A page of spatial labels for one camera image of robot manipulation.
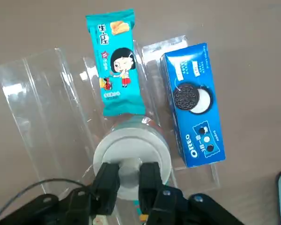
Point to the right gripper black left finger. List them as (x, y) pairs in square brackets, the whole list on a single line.
[(107, 187)]

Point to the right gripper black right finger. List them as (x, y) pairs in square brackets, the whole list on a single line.
[(150, 187)]

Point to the glass cookie jar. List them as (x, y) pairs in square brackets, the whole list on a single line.
[(140, 124)]

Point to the blue Oreo cookie box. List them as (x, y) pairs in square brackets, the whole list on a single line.
[(192, 105)]

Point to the clear acrylic display shelf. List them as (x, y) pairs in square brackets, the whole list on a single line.
[(49, 105)]

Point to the teal snack packet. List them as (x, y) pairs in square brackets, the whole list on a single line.
[(114, 70)]

